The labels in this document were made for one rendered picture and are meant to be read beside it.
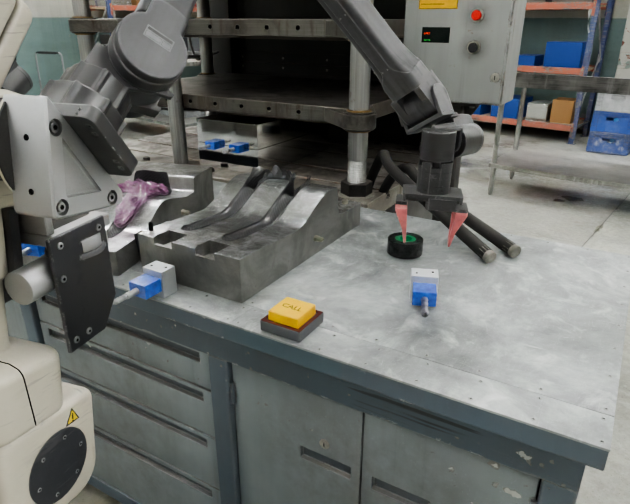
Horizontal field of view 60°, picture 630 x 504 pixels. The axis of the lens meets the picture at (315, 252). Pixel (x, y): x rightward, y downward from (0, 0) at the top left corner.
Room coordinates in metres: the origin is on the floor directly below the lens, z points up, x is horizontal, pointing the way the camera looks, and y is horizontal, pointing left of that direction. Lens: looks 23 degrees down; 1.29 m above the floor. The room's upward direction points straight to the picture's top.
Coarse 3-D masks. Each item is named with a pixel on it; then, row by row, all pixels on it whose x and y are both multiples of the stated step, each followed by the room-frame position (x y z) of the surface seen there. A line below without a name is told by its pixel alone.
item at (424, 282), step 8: (416, 272) 0.93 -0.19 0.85; (424, 272) 0.93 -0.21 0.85; (432, 272) 0.93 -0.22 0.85; (416, 280) 0.91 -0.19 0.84; (424, 280) 0.91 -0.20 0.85; (432, 280) 0.91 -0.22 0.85; (416, 288) 0.89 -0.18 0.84; (424, 288) 0.89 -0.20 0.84; (432, 288) 0.89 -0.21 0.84; (416, 296) 0.87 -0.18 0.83; (424, 296) 0.87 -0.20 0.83; (432, 296) 0.87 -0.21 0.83; (416, 304) 0.87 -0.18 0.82; (424, 304) 0.84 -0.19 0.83; (432, 304) 0.87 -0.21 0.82; (424, 312) 0.82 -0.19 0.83
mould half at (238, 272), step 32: (224, 192) 1.26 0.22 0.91; (256, 192) 1.23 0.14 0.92; (320, 192) 1.18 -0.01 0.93; (160, 224) 1.09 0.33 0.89; (224, 224) 1.10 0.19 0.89; (288, 224) 1.10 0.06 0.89; (320, 224) 1.16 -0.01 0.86; (352, 224) 1.30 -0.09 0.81; (160, 256) 1.01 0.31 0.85; (192, 256) 0.96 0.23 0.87; (224, 256) 0.92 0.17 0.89; (256, 256) 0.95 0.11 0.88; (288, 256) 1.04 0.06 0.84; (224, 288) 0.92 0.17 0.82; (256, 288) 0.94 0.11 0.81
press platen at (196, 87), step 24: (192, 96) 2.02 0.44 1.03; (216, 96) 1.97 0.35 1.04; (240, 96) 1.97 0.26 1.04; (264, 96) 1.97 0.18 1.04; (288, 96) 1.98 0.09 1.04; (312, 96) 1.98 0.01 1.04; (336, 96) 1.98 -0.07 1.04; (384, 96) 1.98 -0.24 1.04; (312, 120) 1.77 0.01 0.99; (336, 120) 1.66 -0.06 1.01; (360, 120) 1.59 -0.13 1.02
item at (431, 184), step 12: (420, 168) 0.91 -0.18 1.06; (432, 168) 0.89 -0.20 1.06; (444, 168) 0.89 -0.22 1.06; (420, 180) 0.91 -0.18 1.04; (432, 180) 0.89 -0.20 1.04; (444, 180) 0.89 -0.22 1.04; (408, 192) 0.90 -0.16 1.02; (420, 192) 0.90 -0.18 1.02; (432, 192) 0.89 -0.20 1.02; (444, 192) 0.90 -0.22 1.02; (456, 192) 0.91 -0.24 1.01
